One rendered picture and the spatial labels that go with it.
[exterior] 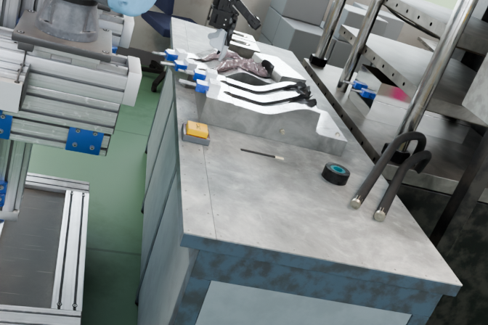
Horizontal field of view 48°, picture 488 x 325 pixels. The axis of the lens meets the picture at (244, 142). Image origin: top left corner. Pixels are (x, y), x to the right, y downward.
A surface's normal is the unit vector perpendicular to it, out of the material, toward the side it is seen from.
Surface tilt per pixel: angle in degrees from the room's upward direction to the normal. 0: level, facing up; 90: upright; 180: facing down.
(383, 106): 90
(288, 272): 90
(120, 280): 0
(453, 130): 90
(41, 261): 0
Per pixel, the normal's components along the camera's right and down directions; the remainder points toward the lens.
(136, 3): 0.74, 0.56
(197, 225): 0.31, -0.87
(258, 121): 0.13, 0.43
